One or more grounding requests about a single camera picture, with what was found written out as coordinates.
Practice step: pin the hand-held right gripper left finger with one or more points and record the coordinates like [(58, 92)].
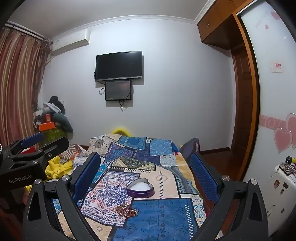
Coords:
[(86, 176)]

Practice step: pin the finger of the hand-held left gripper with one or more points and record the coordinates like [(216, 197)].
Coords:
[(32, 139), (55, 144)]

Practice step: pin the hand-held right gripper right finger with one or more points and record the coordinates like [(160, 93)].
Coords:
[(203, 176)]

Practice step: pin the purple heart-shaped tin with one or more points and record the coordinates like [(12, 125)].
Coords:
[(141, 194)]

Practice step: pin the green patterned storage box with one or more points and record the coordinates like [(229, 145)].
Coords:
[(55, 135)]

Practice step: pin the orange box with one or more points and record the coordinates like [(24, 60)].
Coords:
[(46, 126)]

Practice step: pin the yellow cloth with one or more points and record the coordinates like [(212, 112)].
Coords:
[(57, 168)]

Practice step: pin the pile of clothes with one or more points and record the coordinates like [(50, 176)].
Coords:
[(56, 109)]

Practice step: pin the patchwork patterned blanket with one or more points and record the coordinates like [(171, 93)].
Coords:
[(161, 208)]

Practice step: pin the striped brown curtain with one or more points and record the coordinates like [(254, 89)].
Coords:
[(18, 88)]

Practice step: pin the yellow plastic object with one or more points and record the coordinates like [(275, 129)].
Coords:
[(120, 131)]

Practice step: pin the wooden wardrobe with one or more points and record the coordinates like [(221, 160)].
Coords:
[(245, 104)]

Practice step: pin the white air conditioner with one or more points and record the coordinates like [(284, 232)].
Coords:
[(69, 45)]

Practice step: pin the white sliding wardrobe door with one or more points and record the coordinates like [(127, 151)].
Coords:
[(272, 92)]

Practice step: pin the square red label sticker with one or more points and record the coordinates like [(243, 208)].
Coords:
[(277, 66)]

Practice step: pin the small black wall monitor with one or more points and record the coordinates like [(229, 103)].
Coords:
[(118, 90)]

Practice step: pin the pink heart wall decals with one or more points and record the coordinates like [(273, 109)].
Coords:
[(283, 139)]

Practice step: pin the black wall television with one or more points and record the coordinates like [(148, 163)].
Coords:
[(119, 66)]

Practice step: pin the curtain rail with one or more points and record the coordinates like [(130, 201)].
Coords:
[(25, 30)]

